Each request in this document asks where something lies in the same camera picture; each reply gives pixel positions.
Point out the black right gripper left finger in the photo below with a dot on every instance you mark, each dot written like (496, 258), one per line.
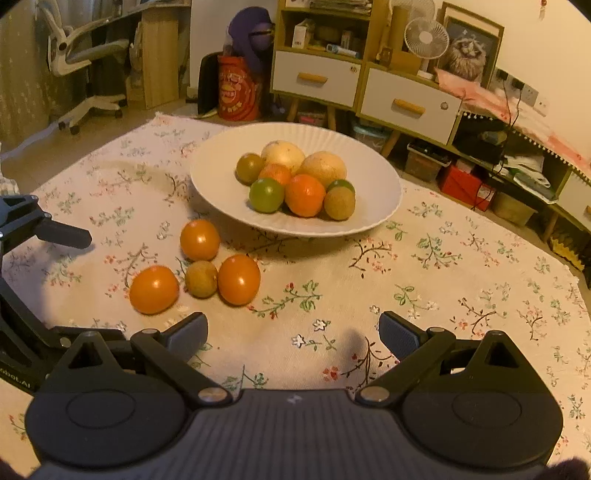
(165, 356)

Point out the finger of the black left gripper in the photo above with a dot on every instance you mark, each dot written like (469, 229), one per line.
(58, 233)

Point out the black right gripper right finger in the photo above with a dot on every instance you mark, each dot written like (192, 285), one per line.
(418, 351)

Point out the smooth orange persimmon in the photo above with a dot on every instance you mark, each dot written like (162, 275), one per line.
(153, 290)

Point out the smooth orange tomato fruit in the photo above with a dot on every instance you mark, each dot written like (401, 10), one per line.
(199, 240)

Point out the brown kiwi fruit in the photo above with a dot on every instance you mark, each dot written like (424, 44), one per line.
(340, 203)

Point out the green lime fruit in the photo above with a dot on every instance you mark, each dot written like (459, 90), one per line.
(266, 195)

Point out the rough orange mandarin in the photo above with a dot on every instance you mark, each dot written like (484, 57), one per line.
(304, 196)

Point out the dark yellow-green tomato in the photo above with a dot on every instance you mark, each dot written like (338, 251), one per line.
(248, 167)

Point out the smooth orange round fruit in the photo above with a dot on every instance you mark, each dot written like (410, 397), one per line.
(238, 280)

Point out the floral white tablecloth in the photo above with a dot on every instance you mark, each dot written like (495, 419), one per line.
(314, 323)

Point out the red storage box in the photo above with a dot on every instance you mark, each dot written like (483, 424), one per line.
(466, 188)

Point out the white ribbed plate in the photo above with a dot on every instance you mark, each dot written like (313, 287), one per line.
(379, 191)

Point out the white office chair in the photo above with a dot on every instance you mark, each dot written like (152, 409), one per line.
(65, 58)

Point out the wooden desk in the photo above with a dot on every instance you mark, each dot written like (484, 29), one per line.
(160, 71)

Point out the pale yellow speckled fruit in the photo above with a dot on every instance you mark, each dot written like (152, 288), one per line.
(324, 166)

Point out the black flat panel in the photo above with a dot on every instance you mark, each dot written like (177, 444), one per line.
(208, 84)

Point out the low wooden tv console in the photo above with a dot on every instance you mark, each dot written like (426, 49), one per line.
(540, 173)

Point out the clear plastic storage bin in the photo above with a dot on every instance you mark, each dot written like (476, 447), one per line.
(372, 136)

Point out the pale yellow round fruit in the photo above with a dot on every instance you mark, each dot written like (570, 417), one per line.
(283, 153)

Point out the red orange printed bucket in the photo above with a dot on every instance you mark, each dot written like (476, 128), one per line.
(238, 90)

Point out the pink cloth on shelf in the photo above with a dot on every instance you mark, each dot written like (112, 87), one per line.
(511, 111)

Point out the purple plush toy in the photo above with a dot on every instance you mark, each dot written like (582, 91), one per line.
(251, 32)

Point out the wooden cabinet white drawers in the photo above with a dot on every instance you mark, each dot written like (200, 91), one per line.
(405, 103)

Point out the framed cat picture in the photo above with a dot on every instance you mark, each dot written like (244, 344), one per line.
(474, 47)

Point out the white desk fan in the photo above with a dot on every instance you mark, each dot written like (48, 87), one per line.
(427, 39)

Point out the stack of newspapers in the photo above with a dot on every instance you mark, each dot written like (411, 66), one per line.
(361, 7)

